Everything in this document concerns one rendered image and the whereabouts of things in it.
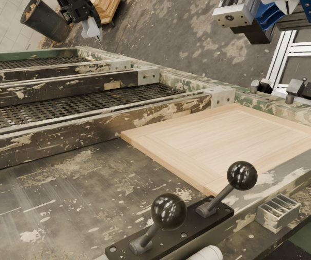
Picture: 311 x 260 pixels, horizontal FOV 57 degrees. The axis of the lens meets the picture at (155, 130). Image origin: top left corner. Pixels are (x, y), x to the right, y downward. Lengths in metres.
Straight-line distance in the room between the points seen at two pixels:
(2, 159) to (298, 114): 0.82
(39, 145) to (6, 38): 5.38
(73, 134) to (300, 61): 1.51
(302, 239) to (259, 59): 1.81
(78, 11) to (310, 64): 1.36
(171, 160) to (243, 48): 1.91
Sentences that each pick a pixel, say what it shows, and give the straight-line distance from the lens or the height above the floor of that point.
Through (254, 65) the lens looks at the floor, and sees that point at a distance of 2.32.
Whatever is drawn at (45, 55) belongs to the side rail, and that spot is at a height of 1.08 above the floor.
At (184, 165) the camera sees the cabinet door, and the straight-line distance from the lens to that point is 0.63.
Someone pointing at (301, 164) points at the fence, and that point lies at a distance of 0.67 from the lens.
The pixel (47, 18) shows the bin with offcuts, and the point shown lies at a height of 0.41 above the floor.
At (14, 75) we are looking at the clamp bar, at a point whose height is 1.39.
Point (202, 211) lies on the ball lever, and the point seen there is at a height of 1.39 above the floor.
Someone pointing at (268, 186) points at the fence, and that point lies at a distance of 0.57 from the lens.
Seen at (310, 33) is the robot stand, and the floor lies 0.21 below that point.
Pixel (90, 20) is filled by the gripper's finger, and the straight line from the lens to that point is 1.04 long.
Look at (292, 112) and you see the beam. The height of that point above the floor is 0.91.
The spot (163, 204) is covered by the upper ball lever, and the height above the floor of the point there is 1.54.
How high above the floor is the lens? 1.76
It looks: 43 degrees down
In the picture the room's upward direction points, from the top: 60 degrees counter-clockwise
